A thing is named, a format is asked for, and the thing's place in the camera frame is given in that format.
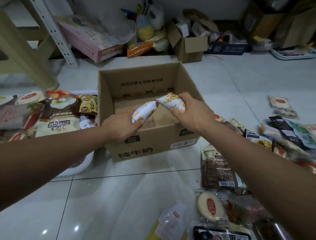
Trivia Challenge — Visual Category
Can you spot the round bread clear packet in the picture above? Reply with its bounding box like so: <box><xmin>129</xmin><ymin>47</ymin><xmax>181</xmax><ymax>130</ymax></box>
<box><xmin>195</xmin><ymin>190</ymin><xmax>230</xmax><ymax>224</ymax></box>

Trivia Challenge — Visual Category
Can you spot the black labelled snack packet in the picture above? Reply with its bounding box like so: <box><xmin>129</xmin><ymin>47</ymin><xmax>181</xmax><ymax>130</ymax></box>
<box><xmin>268</xmin><ymin>115</ymin><xmax>307</xmax><ymax>149</ymax></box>

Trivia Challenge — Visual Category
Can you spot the green snack packet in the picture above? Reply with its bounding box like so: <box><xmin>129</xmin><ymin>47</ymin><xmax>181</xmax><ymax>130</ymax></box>
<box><xmin>284</xmin><ymin>119</ymin><xmax>316</xmax><ymax>150</ymax></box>

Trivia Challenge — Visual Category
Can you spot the clear red-print packet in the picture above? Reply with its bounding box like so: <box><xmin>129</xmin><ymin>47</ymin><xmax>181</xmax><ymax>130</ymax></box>
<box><xmin>227</xmin><ymin>195</ymin><xmax>270</xmax><ymax>223</ymax></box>

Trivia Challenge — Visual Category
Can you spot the small tan snack packet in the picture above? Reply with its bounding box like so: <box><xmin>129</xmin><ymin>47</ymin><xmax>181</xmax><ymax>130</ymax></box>
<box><xmin>214</xmin><ymin>114</ymin><xmax>246</xmax><ymax>136</ymax></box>

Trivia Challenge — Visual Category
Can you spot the person's right forearm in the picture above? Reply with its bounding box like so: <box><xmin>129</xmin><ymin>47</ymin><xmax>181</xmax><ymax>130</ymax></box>
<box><xmin>201</xmin><ymin>121</ymin><xmax>316</xmax><ymax>240</ymax></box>

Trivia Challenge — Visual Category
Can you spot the clear plastic bag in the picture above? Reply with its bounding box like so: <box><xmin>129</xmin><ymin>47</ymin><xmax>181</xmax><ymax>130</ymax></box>
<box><xmin>81</xmin><ymin>0</ymin><xmax>137</xmax><ymax>45</ymax></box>

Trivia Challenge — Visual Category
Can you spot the black tray packet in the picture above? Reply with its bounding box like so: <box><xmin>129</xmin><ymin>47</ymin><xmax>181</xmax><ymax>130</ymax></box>
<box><xmin>193</xmin><ymin>225</ymin><xmax>252</xmax><ymax>240</ymax></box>

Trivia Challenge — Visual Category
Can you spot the person's right hand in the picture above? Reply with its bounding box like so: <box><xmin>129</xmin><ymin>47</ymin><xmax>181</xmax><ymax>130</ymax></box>
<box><xmin>171</xmin><ymin>92</ymin><xmax>217</xmax><ymax>133</ymax></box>

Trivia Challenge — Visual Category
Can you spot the person's left hand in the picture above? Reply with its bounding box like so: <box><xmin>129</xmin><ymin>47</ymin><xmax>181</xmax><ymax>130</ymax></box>
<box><xmin>102</xmin><ymin>109</ymin><xmax>144</xmax><ymax>143</ymax></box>

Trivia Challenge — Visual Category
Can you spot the white orange snack packet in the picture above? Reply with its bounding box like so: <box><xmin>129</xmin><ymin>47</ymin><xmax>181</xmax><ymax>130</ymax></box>
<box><xmin>156</xmin><ymin>92</ymin><xmax>185</xmax><ymax>113</ymax></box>
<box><xmin>131</xmin><ymin>100</ymin><xmax>159</xmax><ymax>123</ymax></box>

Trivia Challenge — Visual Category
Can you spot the clear pouch red label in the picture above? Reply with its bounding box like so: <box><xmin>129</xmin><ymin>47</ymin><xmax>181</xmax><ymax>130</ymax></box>
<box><xmin>156</xmin><ymin>201</ymin><xmax>187</xmax><ymax>240</ymax></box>

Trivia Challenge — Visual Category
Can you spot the dark brown snack packet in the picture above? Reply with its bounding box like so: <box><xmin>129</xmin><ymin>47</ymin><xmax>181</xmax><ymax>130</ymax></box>
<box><xmin>200</xmin><ymin>145</ymin><xmax>239</xmax><ymax>191</ymax></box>

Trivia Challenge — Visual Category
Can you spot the white flat tray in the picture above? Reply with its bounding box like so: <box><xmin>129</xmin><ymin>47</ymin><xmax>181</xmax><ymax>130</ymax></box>
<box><xmin>270</xmin><ymin>46</ymin><xmax>316</xmax><ymax>61</ymax></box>

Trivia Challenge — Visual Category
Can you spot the pink flat box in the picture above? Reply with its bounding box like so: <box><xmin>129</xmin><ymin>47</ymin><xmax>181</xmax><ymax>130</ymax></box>
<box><xmin>55</xmin><ymin>15</ymin><xmax>124</xmax><ymax>63</ymax></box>

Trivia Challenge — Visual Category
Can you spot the glossy dark brown packet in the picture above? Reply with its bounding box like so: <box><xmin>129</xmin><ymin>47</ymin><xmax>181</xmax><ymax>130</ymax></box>
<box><xmin>253</xmin><ymin>219</ymin><xmax>292</xmax><ymax>240</ymax></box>

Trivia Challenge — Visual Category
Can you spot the person's left forearm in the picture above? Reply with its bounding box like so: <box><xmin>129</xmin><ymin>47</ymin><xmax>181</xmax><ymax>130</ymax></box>
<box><xmin>0</xmin><ymin>126</ymin><xmax>112</xmax><ymax>212</ymax></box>

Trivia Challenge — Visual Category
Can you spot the yellow white plush toy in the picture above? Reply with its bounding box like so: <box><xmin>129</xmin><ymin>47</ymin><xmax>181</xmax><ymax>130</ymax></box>
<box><xmin>136</xmin><ymin>0</ymin><xmax>165</xmax><ymax>42</ymax></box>

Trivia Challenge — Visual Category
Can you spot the yellow food picture packet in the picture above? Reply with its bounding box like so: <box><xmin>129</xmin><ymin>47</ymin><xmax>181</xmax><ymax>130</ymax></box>
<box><xmin>244</xmin><ymin>129</ymin><xmax>273</xmax><ymax>151</ymax></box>

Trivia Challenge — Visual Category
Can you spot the open brown cardboard box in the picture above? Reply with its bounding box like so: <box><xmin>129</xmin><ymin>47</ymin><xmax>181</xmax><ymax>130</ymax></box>
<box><xmin>97</xmin><ymin>62</ymin><xmax>206</xmax><ymax>163</ymax></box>

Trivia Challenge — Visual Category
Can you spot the white perforated metal post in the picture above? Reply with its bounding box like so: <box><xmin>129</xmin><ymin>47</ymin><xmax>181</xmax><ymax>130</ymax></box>
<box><xmin>29</xmin><ymin>0</ymin><xmax>80</xmax><ymax>69</ymax></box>

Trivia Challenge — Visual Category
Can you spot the orange snack bag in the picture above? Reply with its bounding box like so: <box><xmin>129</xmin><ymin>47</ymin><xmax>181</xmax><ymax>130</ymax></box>
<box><xmin>127</xmin><ymin>41</ymin><xmax>154</xmax><ymax>59</ymax></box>

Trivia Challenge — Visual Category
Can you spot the large brown cardboard box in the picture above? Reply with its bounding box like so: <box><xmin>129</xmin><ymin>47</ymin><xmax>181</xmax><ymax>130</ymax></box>
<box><xmin>243</xmin><ymin>2</ymin><xmax>284</xmax><ymax>40</ymax></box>

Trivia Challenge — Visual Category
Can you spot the white plastic basin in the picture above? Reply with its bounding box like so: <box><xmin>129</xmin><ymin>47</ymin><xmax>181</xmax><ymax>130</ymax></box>
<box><xmin>53</xmin><ymin>90</ymin><xmax>99</xmax><ymax>177</ymax></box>

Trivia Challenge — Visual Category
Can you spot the dark blue box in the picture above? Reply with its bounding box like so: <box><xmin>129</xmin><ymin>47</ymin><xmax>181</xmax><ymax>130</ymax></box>
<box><xmin>204</xmin><ymin>41</ymin><xmax>249</xmax><ymax>56</ymax></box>

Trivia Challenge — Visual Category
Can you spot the pile of mixed snack packets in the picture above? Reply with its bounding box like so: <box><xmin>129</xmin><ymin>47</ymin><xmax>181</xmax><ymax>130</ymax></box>
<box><xmin>0</xmin><ymin>90</ymin><xmax>99</xmax><ymax>143</ymax></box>

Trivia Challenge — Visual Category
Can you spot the white round cake packet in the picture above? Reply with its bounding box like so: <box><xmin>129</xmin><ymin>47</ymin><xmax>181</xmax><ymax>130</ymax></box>
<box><xmin>268</xmin><ymin>96</ymin><xmax>298</xmax><ymax>119</ymax></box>

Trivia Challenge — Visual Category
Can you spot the small open cardboard box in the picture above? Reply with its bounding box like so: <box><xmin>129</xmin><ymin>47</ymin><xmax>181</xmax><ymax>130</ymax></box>
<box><xmin>166</xmin><ymin>21</ymin><xmax>209</xmax><ymax>63</ymax></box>

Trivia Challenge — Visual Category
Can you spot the tall brown cardboard box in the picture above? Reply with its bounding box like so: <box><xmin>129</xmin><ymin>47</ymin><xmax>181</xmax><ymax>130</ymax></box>
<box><xmin>275</xmin><ymin>5</ymin><xmax>316</xmax><ymax>49</ymax></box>

